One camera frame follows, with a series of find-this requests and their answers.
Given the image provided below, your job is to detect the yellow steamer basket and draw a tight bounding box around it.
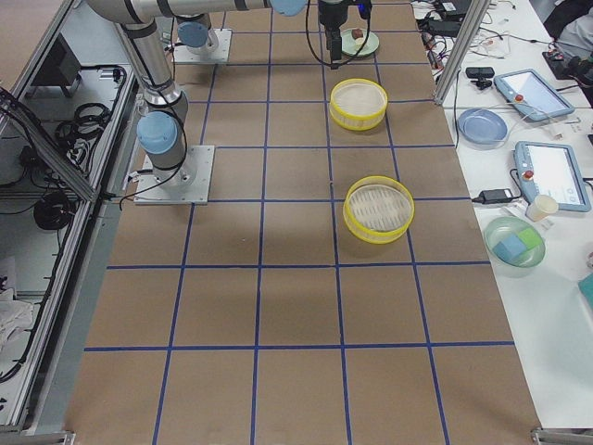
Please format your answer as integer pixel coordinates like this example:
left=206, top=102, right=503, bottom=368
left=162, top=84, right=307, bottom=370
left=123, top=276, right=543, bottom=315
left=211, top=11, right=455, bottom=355
left=329, top=78, right=388, bottom=132
left=343, top=175, right=415, bottom=245

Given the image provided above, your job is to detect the green plate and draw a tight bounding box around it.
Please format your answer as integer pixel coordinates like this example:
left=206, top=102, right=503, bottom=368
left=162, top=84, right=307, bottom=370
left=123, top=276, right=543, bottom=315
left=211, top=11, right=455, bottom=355
left=341, top=28, right=379, bottom=57

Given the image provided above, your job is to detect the black webcam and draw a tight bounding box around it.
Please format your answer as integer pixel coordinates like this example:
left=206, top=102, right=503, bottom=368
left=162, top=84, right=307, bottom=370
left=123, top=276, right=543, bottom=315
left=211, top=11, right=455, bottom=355
left=465, top=67, right=495, bottom=91

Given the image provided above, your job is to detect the blue plate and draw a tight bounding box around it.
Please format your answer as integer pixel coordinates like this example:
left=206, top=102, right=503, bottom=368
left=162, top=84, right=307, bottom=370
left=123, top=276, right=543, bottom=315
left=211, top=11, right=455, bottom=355
left=457, top=108, right=508, bottom=148

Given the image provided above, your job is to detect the far teach pendant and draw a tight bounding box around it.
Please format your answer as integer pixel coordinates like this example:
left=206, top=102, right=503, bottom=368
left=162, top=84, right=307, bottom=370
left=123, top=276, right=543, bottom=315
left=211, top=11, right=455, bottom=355
left=493, top=69, right=574, bottom=121

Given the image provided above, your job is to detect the teach pendant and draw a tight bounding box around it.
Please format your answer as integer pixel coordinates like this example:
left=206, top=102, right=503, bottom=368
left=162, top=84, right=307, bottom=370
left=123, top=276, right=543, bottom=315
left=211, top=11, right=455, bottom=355
left=493, top=69, right=574, bottom=121
left=513, top=141, right=592, bottom=212

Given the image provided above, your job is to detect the black power adapter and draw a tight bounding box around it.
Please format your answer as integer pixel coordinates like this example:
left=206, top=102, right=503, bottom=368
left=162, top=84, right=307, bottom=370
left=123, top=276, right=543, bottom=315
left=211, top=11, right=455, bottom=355
left=472, top=188, right=516, bottom=205

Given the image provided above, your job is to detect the near teach pendant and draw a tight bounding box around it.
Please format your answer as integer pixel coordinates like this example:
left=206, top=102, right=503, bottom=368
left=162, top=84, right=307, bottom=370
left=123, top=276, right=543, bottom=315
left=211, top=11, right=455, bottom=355
left=513, top=141, right=592, bottom=212

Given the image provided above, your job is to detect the paper cup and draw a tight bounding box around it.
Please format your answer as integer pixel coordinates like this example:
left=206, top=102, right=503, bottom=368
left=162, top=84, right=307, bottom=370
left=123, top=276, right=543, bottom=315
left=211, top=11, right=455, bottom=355
left=525, top=195, right=559, bottom=222

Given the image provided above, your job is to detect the blue sponge block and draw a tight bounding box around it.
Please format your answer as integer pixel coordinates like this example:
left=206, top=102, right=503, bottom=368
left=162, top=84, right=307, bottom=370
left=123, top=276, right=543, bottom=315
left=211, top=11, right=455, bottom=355
left=492, top=234, right=527, bottom=264

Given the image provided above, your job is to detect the green glass bowl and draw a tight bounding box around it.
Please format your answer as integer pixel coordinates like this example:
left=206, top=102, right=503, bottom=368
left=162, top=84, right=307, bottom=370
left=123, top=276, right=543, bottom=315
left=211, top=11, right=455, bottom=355
left=483, top=216, right=547, bottom=277

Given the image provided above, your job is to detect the green sponge block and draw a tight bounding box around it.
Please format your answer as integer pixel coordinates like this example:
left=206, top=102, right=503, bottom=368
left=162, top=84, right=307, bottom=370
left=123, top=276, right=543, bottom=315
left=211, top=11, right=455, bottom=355
left=516, top=226, right=543, bottom=250

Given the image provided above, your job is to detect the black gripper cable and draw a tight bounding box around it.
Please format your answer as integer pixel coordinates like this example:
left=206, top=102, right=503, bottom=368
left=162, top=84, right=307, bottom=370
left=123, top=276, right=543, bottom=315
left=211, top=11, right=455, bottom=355
left=304, top=0, right=374, bottom=69

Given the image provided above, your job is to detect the aluminium frame post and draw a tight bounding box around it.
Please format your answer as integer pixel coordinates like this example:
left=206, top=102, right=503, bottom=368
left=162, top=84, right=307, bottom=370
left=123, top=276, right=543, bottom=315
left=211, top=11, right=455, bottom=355
left=434, top=0, right=490, bottom=106

